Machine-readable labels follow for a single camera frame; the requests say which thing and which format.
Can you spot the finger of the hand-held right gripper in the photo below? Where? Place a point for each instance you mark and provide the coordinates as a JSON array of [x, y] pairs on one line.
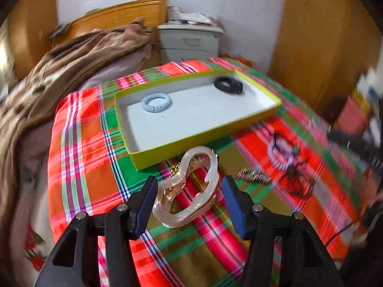
[[344, 137]]

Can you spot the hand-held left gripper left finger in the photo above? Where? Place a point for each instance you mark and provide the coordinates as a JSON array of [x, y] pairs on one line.
[[146, 203]]

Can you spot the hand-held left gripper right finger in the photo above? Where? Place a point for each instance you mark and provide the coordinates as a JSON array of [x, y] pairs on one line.
[[235, 206]]

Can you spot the rhinestone hair clip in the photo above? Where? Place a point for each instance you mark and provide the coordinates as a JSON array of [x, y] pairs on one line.
[[257, 175]]

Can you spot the pearly wavy hair claw clip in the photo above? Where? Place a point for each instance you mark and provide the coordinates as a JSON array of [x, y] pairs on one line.
[[213, 170]]

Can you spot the yellow-green shallow cardboard box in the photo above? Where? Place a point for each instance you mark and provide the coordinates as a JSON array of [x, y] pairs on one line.
[[179, 119]]

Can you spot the stack of boxes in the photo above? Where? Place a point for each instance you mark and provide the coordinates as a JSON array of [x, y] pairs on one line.
[[365, 95]]

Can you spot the red green plaid cloth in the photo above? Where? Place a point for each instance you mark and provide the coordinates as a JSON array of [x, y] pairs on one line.
[[89, 143]]

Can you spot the wooden wardrobe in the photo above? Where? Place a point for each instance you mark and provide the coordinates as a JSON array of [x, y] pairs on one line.
[[314, 36]]

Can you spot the floral bedsheet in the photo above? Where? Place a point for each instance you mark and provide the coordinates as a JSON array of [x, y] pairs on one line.
[[30, 215]]

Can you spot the brown patterned blanket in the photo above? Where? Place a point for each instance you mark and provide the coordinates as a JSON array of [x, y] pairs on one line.
[[59, 65]]

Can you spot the white nightstand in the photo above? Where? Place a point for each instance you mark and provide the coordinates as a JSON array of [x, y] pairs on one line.
[[188, 41]]

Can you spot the assorted small items pile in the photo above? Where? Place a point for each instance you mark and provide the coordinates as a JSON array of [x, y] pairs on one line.
[[200, 19]]

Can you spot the clear acrylic organizer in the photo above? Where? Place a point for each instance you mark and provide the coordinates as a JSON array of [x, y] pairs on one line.
[[175, 15]]

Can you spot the wooden headboard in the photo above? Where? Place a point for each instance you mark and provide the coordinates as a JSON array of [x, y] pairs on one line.
[[119, 13]]

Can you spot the wooden cabinet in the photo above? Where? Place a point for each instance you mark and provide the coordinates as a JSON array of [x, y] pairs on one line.
[[33, 36]]

